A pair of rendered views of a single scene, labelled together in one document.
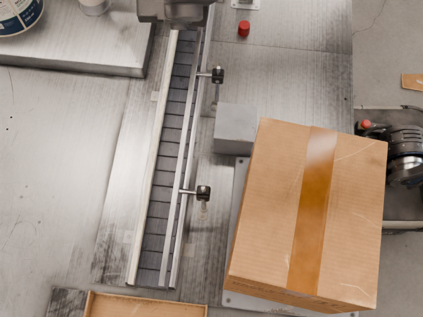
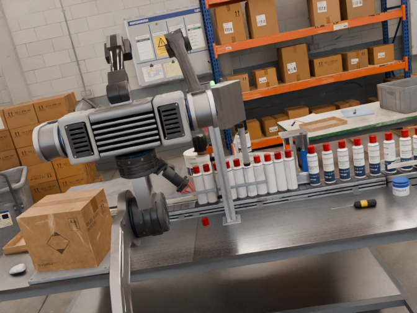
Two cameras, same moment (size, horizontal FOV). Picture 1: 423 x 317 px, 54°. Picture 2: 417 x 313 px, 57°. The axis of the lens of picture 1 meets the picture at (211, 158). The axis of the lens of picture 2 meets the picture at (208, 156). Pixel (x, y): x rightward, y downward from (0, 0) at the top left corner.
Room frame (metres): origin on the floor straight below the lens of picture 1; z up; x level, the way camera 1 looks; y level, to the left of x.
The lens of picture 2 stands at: (0.89, -1.79, 1.65)
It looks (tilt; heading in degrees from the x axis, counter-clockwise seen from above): 16 degrees down; 90
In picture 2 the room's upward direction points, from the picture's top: 11 degrees counter-clockwise
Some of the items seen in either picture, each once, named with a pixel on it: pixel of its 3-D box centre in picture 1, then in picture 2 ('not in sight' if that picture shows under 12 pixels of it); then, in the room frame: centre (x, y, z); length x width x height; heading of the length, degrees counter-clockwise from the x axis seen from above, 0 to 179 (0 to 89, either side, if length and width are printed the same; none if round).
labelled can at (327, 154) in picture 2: not in sight; (327, 163); (1.46, 0.01, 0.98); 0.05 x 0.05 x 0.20
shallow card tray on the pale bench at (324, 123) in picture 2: not in sight; (322, 123); (1.90, 1.42, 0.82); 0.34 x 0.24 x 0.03; 7
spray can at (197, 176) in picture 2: not in sight; (199, 184); (0.81, 0.07, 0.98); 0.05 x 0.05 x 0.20
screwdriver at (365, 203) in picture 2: not in sight; (353, 205); (1.48, -0.22, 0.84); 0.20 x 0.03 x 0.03; 174
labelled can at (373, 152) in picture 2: not in sight; (373, 155); (1.69, -0.01, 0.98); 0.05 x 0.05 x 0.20
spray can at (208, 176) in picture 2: not in sight; (209, 183); (0.86, 0.06, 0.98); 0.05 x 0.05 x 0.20
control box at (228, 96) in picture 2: not in sight; (224, 104); (1.00, -0.04, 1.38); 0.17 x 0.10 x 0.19; 50
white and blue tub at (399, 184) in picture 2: not in sight; (400, 186); (1.73, -0.17, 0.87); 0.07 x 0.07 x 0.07
